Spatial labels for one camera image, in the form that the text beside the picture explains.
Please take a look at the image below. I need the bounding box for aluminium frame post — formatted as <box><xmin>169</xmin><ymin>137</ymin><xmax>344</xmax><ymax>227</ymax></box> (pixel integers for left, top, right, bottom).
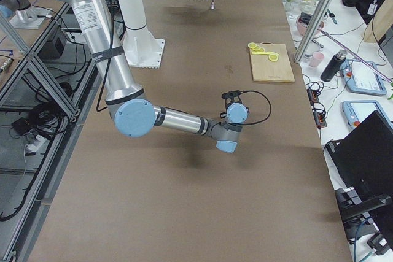
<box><xmin>294</xmin><ymin>0</ymin><xmax>332</xmax><ymax>64</ymax></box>

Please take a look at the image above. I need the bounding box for black camera cable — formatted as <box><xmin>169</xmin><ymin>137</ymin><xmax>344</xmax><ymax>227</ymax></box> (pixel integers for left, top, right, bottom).
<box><xmin>239</xmin><ymin>90</ymin><xmax>273</xmax><ymax>126</ymax></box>

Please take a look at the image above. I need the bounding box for black laptop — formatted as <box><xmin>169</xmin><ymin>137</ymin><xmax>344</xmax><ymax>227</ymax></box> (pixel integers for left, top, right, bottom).
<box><xmin>324</xmin><ymin>109</ymin><xmax>393</xmax><ymax>201</ymax></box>

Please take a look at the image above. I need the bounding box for blue teach pendant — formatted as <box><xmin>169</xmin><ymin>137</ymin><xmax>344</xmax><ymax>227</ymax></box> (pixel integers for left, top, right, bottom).
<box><xmin>340</xmin><ymin>59</ymin><xmax>387</xmax><ymax>96</ymax></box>
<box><xmin>342</xmin><ymin>100</ymin><xmax>385</xmax><ymax>129</ymax></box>

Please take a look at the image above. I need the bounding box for wooden cutting board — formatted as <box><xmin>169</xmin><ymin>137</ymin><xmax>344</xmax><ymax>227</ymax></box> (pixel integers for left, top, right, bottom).
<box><xmin>248</xmin><ymin>42</ymin><xmax>295</xmax><ymax>83</ymax></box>

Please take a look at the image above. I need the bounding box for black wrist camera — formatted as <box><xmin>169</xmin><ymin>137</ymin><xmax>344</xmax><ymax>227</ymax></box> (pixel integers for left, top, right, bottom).
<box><xmin>221</xmin><ymin>90</ymin><xmax>242</xmax><ymax>104</ymax></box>

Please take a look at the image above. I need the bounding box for black water bottle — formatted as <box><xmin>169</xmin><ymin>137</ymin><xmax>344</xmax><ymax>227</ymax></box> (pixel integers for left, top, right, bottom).
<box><xmin>320</xmin><ymin>49</ymin><xmax>347</xmax><ymax>82</ymax></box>

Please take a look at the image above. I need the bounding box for pink bowl with cloth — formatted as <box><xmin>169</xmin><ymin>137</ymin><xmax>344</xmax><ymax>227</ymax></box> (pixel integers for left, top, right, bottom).
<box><xmin>296</xmin><ymin>12</ymin><xmax>325</xmax><ymax>36</ymax></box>

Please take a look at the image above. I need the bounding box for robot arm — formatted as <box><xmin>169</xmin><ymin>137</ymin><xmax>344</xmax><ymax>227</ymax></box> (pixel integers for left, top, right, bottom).
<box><xmin>60</xmin><ymin>0</ymin><xmax>248</xmax><ymax>153</ymax></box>

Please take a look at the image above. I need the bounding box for white pillar base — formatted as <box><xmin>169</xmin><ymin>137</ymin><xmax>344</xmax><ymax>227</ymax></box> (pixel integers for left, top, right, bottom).
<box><xmin>118</xmin><ymin>0</ymin><xmax>165</xmax><ymax>69</ymax></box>

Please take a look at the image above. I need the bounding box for pink cup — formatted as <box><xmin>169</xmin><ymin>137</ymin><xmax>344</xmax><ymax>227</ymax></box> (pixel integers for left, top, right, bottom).
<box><xmin>309</xmin><ymin>52</ymin><xmax>325</xmax><ymax>67</ymax></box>

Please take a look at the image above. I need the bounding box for yellow plastic knife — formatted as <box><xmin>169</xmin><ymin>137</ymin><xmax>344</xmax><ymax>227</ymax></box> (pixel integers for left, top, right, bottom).
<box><xmin>251</xmin><ymin>51</ymin><xmax>278</xmax><ymax>57</ymax></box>

